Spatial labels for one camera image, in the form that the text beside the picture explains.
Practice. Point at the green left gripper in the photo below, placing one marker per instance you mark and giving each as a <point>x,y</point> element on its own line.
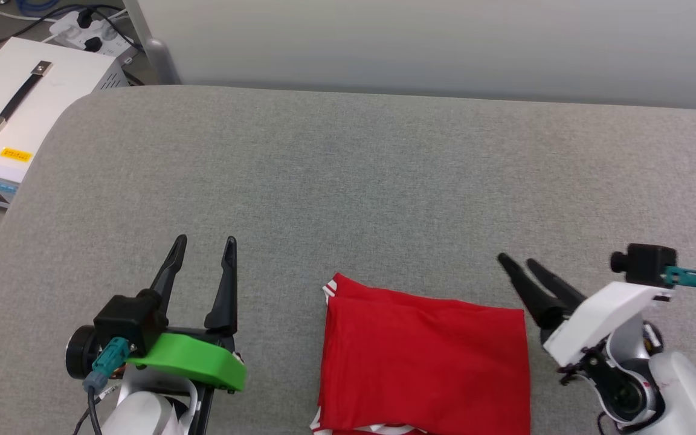
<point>203,362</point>

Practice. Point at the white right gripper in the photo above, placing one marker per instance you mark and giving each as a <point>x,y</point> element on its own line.
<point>602,320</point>

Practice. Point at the red white t-shirt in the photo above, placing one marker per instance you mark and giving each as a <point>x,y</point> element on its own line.
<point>426,356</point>

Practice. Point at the white equipment box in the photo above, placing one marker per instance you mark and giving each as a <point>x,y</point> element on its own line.
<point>40,109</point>

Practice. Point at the white power strip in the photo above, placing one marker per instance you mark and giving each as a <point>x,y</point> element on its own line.
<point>91,36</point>

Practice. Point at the white partition panel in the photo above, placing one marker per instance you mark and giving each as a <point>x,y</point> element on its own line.
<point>444,42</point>

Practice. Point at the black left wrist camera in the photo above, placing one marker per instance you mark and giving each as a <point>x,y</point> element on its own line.
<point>124,320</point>

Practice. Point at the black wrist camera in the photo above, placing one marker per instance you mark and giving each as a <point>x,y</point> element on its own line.
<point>124,320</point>
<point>644,264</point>

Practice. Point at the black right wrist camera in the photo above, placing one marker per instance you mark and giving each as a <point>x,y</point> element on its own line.
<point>644,264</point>

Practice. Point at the grey metal partition post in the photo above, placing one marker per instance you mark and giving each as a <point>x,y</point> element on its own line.
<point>154,48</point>

